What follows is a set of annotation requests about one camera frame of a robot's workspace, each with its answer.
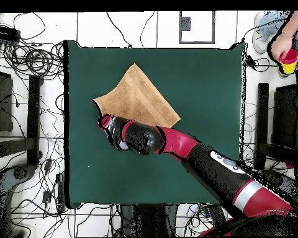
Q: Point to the tan terry towel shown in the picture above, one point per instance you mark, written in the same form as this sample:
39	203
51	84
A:
136	99

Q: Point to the red and yellow cup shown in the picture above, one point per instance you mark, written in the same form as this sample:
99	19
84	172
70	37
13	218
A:
289	64

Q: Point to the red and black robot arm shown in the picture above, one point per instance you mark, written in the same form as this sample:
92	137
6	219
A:
213	168

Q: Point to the person's hand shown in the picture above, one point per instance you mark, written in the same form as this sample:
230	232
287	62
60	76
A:
281	45

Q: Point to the black stand leg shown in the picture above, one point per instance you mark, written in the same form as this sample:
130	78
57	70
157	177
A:
262	124
33	119

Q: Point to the black office chair base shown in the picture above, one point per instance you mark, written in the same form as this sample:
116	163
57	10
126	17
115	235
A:
19	173

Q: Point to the dark green table cloth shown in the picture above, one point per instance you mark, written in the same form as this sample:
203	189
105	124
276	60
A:
201	86

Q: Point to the black box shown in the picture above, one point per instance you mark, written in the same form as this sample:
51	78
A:
2	101
285	116

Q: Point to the black metal stand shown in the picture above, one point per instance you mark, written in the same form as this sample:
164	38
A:
149	220

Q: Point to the black power strip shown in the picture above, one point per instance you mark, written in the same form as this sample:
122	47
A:
3	32

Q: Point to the white shoe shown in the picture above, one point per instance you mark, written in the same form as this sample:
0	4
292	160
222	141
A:
262	37

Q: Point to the grey floor outlet frame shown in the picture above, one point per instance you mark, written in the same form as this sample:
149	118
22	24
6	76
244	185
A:
185	23

